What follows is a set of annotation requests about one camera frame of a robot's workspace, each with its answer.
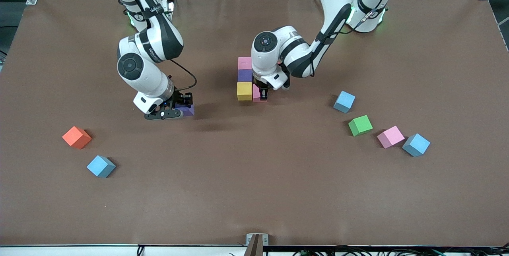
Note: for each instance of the pink foam cube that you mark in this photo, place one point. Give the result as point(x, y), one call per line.
point(390, 136)
point(244, 63)
point(256, 96)

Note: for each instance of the purple foam cube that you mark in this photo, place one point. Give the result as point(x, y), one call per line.
point(244, 75)
point(187, 110)

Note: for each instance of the yellow foam cube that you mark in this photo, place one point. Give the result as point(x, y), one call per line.
point(244, 91)

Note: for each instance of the blue foam cube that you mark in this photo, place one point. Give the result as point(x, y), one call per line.
point(101, 166)
point(344, 101)
point(416, 144)

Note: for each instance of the green foam cube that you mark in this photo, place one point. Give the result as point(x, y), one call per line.
point(360, 125)

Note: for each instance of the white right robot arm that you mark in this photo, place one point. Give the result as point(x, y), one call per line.
point(143, 77)

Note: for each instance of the orange foam cube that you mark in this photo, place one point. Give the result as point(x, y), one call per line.
point(76, 137)

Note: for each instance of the brown table cover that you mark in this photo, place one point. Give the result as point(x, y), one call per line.
point(254, 200)

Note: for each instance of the grey metal bracket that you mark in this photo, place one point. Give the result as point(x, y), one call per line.
point(257, 248)

